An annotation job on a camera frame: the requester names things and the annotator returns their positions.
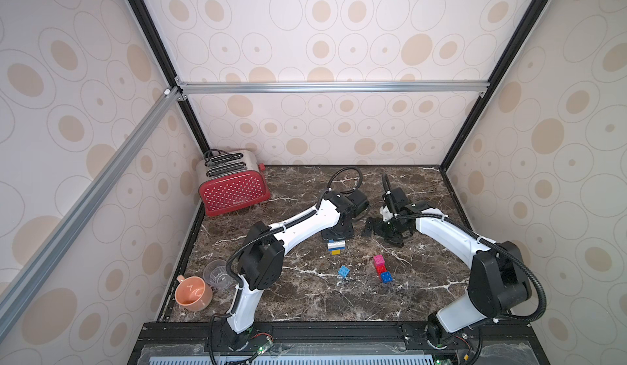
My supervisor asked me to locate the pink square lego brick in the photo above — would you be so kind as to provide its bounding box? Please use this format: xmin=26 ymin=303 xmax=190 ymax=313
xmin=373 ymin=255 xmax=385 ymax=268

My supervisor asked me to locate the white long lego brick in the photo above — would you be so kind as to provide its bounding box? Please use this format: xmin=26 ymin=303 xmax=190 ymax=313
xmin=328 ymin=240 xmax=346 ymax=248

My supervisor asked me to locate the light blue long lego brick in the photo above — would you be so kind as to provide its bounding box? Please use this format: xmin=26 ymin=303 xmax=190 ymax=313
xmin=338 ymin=265 xmax=350 ymax=278

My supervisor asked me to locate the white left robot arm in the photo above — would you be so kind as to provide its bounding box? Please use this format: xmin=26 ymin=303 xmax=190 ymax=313
xmin=226 ymin=189 xmax=369 ymax=335

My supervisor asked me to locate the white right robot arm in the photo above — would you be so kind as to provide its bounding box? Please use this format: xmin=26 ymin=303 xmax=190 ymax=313
xmin=372 ymin=184 xmax=532 ymax=340

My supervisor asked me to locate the red polka dot toaster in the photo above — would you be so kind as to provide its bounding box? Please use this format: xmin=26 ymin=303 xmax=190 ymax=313
xmin=196 ymin=149 xmax=271 ymax=216

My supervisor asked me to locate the clear plastic cup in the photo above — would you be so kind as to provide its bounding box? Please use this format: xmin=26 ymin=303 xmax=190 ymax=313
xmin=202 ymin=260 xmax=235 ymax=291

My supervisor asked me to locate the orange plastic cup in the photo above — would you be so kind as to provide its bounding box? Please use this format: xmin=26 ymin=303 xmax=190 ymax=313
xmin=175 ymin=275 xmax=213 ymax=312

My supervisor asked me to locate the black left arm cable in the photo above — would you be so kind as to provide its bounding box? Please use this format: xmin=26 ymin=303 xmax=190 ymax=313
xmin=224 ymin=166 xmax=364 ymax=288

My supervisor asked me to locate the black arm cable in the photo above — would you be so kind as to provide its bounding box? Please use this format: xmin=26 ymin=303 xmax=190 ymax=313
xmin=224 ymin=166 xmax=364 ymax=288
xmin=380 ymin=171 xmax=548 ymax=323

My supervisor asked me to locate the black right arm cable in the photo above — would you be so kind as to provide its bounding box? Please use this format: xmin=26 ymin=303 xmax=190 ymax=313
xmin=380 ymin=171 xmax=548 ymax=323

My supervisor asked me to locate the horizontal aluminium frame bar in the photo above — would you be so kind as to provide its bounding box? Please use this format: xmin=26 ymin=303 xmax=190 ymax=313
xmin=180 ymin=80 xmax=490 ymax=95

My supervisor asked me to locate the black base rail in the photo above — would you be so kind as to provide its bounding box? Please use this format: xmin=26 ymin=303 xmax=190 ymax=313
xmin=129 ymin=321 xmax=548 ymax=364

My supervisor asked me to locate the left aluminium frame bar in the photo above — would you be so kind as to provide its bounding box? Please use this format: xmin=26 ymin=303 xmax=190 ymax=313
xmin=1 ymin=87 xmax=181 ymax=339

